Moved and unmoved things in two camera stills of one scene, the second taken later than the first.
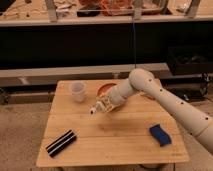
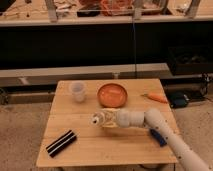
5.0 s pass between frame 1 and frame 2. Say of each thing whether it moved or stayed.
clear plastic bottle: moved
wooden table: stayed
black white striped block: stayed
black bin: stayed
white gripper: moved
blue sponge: stayed
